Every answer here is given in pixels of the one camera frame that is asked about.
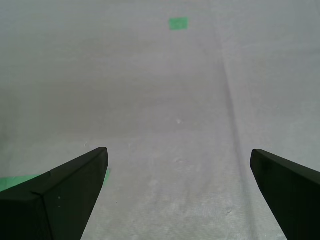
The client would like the white table cover sheet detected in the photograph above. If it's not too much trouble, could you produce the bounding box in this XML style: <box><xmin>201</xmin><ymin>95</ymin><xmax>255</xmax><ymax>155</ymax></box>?
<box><xmin>0</xmin><ymin>0</ymin><xmax>320</xmax><ymax>240</ymax></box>

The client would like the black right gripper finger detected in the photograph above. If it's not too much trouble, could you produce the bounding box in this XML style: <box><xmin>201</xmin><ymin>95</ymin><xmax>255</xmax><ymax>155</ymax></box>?
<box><xmin>250</xmin><ymin>148</ymin><xmax>320</xmax><ymax>240</ymax></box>
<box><xmin>0</xmin><ymin>146</ymin><xmax>109</xmax><ymax>240</ymax></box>

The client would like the green tape square marker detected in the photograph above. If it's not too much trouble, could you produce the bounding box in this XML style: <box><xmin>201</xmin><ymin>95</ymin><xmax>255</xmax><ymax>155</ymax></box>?
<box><xmin>168</xmin><ymin>17</ymin><xmax>189</xmax><ymax>31</ymax></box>

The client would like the long green tape strip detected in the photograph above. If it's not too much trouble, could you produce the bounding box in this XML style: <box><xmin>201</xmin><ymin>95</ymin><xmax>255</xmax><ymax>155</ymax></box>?
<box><xmin>0</xmin><ymin>168</ymin><xmax>111</xmax><ymax>193</ymax></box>

